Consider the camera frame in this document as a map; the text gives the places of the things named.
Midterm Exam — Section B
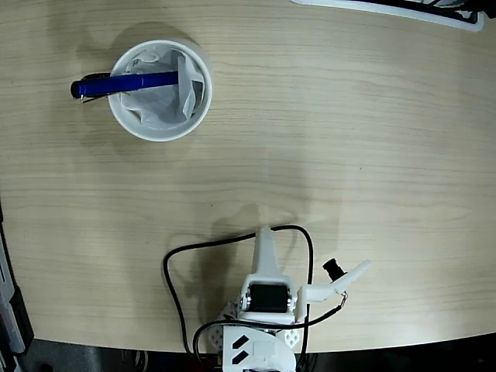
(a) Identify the crumpled white tissue paper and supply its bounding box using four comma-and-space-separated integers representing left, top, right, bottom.
119, 48, 205, 131

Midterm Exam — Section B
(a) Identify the white mug black handle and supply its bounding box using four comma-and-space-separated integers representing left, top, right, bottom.
81, 38, 213, 143

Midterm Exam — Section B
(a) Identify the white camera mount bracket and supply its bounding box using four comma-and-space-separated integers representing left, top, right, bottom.
298, 261, 372, 311

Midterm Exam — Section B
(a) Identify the thick black cable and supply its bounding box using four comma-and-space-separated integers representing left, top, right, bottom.
162, 224, 315, 365

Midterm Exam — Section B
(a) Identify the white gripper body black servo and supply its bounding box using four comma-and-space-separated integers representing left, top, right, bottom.
236, 273, 311, 325

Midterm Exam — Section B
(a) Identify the small black gripper camera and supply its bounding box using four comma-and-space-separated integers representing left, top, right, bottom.
322, 258, 347, 284

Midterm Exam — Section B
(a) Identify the thin black wire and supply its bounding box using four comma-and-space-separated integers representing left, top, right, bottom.
192, 292, 349, 363

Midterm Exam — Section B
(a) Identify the blue pen gold clip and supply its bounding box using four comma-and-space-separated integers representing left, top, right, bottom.
70, 71, 180, 104

